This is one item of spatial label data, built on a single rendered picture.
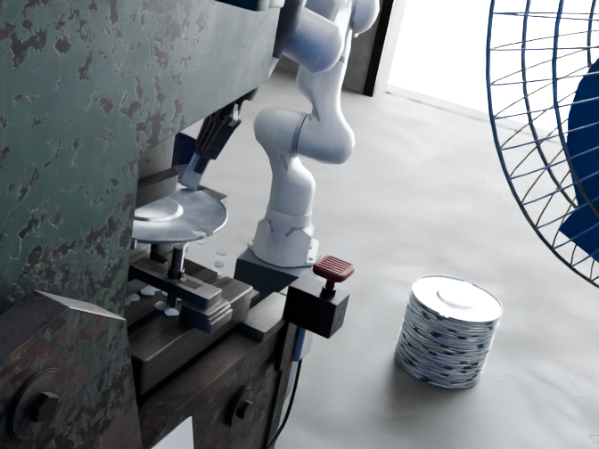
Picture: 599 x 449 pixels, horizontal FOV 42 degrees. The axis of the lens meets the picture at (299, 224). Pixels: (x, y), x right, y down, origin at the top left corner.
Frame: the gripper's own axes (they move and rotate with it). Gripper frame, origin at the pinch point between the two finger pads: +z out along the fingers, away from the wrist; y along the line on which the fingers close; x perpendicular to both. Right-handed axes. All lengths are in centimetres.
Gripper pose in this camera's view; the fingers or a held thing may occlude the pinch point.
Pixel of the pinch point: (195, 170)
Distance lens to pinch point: 147.7
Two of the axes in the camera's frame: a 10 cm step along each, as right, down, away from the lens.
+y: -3.3, -4.2, 8.4
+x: -8.2, -3.1, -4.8
